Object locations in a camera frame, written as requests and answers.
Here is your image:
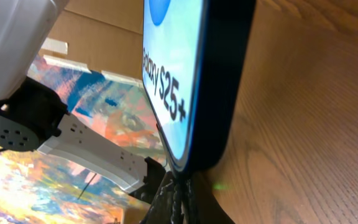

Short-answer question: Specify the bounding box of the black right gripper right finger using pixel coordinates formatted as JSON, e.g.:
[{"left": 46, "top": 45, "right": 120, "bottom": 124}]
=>
[{"left": 186, "top": 172, "right": 234, "bottom": 224}]

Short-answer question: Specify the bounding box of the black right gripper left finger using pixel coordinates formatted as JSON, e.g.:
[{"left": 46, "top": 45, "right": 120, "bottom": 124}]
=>
[{"left": 139, "top": 171, "right": 179, "bottom": 224}]

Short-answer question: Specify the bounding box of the black charging cable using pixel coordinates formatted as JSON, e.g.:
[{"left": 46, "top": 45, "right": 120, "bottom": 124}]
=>
[{"left": 169, "top": 170, "right": 195, "bottom": 224}]

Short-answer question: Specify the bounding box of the blue screen smartphone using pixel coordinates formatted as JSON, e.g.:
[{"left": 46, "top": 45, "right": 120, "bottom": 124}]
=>
[{"left": 142, "top": 0, "right": 256, "bottom": 175}]

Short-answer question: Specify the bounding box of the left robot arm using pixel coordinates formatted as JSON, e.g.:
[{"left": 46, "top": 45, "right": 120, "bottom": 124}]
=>
[{"left": 0, "top": 0, "right": 165, "bottom": 203}]

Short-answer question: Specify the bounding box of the colourful painted backdrop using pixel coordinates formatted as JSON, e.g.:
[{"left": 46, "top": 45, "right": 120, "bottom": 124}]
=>
[{"left": 0, "top": 58, "right": 165, "bottom": 223}]

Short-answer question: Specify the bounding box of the brown cardboard panel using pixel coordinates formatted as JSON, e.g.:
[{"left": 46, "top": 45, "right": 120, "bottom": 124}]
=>
[{"left": 39, "top": 0, "right": 144, "bottom": 79}]

